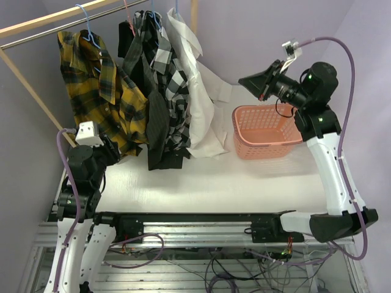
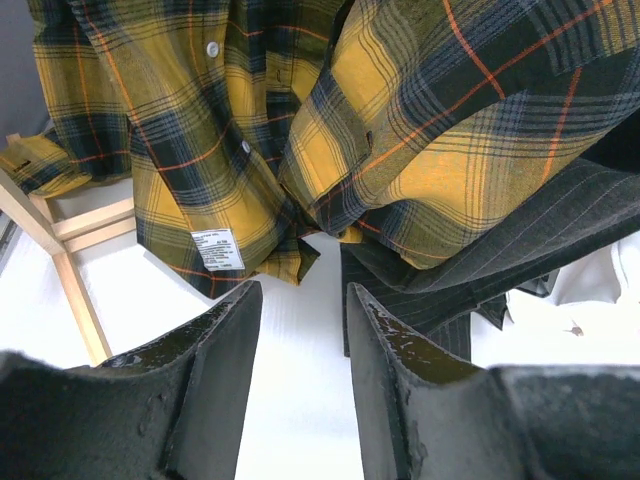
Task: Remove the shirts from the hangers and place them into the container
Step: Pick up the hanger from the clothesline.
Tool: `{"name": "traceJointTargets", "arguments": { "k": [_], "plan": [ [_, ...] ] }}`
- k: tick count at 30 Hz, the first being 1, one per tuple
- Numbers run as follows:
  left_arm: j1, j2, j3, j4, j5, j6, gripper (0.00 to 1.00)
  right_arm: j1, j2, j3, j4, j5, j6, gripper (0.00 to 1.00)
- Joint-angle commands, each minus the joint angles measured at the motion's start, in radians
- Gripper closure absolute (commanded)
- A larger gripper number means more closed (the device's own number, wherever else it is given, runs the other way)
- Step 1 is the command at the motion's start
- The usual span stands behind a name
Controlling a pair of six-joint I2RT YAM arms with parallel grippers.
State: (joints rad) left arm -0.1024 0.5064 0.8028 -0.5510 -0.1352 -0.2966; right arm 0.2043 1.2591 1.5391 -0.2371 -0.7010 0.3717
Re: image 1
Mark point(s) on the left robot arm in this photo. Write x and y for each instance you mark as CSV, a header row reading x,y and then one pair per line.
x,y
82,244

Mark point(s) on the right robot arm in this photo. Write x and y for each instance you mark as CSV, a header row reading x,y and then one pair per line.
x,y
346,212

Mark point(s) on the aluminium rail base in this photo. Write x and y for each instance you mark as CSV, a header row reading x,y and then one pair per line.
x,y
174,230

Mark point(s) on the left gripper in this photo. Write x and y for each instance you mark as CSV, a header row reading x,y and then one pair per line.
x,y
111,149

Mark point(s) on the metal hanging rod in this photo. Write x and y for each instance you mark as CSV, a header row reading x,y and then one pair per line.
x,y
42,21

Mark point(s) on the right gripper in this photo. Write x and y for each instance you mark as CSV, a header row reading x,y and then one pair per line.
x,y
261,85

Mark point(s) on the pink hanger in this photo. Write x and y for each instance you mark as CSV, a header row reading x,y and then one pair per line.
x,y
129,17

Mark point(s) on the blue hanger checkered shirt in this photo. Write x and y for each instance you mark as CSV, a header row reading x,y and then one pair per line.
x,y
153,14

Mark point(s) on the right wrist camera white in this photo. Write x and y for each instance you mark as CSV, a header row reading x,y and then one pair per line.
x,y
292,50

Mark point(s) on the yellow plaid shirt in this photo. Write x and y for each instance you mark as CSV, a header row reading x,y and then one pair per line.
x,y
101,92

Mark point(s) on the blue hanger yellow shirt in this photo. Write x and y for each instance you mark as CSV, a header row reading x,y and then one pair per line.
x,y
90,33

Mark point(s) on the black white checkered shirt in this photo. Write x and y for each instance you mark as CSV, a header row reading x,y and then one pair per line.
x,y
171,81

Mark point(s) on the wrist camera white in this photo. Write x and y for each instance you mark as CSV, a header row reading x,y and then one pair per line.
x,y
292,50
88,134

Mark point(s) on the dark green striped shirt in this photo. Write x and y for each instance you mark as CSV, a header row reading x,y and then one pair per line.
x,y
132,49

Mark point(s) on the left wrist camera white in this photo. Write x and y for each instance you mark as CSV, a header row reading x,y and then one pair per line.
x,y
88,134

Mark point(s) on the wooden clothes rack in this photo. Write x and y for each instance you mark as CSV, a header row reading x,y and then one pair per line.
x,y
24,123

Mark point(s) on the pink plastic basket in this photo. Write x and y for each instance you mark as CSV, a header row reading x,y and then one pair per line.
x,y
264,131

